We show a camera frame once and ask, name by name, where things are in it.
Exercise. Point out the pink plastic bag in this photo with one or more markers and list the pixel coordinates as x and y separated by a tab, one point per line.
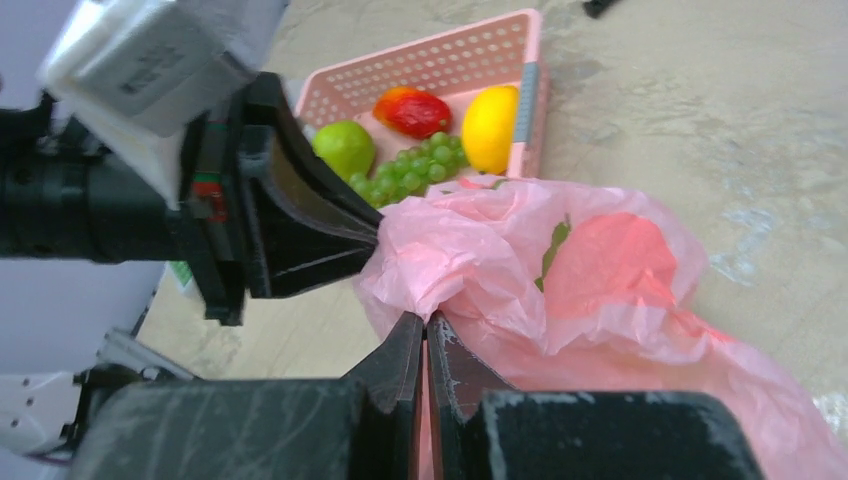
478	249

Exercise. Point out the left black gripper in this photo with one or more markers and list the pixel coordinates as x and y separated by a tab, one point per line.
243	146

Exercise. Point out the green fake pear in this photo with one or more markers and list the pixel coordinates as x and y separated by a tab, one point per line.
346	147

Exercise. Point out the yellow fake lemon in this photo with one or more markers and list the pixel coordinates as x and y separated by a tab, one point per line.
488	127

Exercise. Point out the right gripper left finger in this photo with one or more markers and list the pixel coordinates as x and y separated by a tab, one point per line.
386	441

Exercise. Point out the red fake fruit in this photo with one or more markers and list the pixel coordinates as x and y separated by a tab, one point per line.
610	259

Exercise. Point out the red orange fake mango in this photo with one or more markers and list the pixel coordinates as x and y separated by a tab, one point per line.
414	113

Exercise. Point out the green labelled small box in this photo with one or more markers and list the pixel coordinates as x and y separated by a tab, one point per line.
182	274

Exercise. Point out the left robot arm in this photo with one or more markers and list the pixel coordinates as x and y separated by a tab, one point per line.
65	195

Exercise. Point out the pink perforated plastic basket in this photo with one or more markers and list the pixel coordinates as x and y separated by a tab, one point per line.
455	66

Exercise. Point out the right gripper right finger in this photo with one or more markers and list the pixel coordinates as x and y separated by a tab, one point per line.
458	380

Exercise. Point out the green fake grape bunch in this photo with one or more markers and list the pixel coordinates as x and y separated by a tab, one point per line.
412	171

